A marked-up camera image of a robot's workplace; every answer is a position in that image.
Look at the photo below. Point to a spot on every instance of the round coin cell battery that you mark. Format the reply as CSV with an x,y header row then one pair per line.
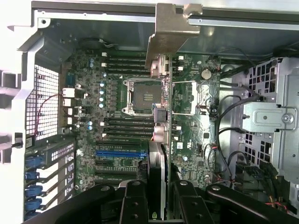
x,y
206,73

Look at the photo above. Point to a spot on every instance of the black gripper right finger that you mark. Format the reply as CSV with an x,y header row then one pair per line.
x,y
191,205

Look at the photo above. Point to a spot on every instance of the long black expansion slot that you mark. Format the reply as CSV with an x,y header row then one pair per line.
x,y
114,173

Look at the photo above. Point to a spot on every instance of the metal disk bay cage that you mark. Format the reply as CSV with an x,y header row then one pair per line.
x,y
268,116

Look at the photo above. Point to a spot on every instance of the green motherboard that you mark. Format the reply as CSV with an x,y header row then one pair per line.
x,y
98,109

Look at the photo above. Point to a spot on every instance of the short black expansion slot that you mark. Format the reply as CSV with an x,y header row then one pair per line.
x,y
109,163

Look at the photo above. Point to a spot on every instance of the open black PC case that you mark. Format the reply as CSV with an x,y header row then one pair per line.
x,y
130,30

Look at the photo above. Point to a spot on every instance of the CPU socket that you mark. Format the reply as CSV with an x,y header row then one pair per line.
x,y
142,95

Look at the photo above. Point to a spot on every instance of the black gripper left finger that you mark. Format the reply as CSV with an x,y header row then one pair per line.
x,y
133,205

